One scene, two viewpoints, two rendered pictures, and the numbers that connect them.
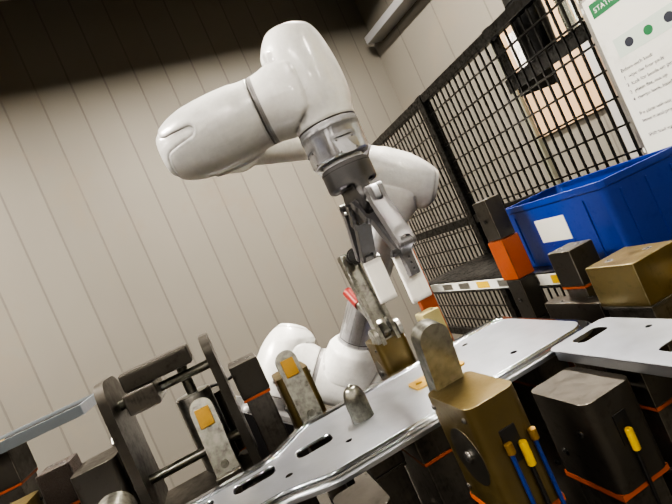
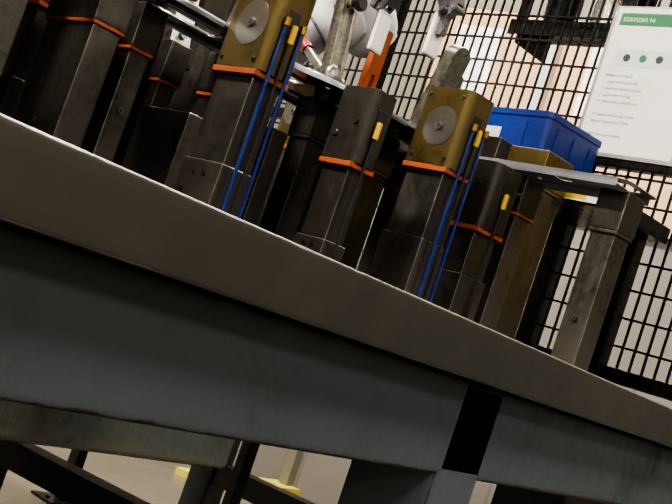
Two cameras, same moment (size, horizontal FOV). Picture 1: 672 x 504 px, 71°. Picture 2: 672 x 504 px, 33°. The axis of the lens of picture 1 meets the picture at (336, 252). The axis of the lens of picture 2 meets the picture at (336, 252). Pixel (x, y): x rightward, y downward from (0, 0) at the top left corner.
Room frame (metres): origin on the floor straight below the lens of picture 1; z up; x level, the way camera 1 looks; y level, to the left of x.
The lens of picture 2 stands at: (-0.88, 0.79, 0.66)
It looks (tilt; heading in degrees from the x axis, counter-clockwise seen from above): 4 degrees up; 331
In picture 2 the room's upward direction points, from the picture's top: 19 degrees clockwise
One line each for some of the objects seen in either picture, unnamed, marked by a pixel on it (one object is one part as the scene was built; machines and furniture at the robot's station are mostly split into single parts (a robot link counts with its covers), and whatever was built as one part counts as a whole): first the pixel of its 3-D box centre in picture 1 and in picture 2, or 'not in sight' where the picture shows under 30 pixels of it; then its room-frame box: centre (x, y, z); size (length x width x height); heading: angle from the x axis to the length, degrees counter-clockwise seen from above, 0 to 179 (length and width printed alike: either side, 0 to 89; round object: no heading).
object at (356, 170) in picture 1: (356, 191); not in sight; (0.70, -0.06, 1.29); 0.08 x 0.07 x 0.09; 16
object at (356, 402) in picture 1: (358, 406); (327, 84); (0.66, 0.06, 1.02); 0.03 x 0.03 x 0.07
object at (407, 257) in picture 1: (409, 256); (449, 20); (0.62, -0.09, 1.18); 0.03 x 0.01 x 0.05; 16
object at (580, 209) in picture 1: (588, 214); (506, 153); (0.88, -0.46, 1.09); 0.30 x 0.17 x 0.13; 11
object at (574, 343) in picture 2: not in sight; (593, 287); (0.37, -0.31, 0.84); 0.05 x 0.05 x 0.29; 16
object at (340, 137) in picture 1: (335, 146); not in sight; (0.70, -0.06, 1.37); 0.09 x 0.09 x 0.06
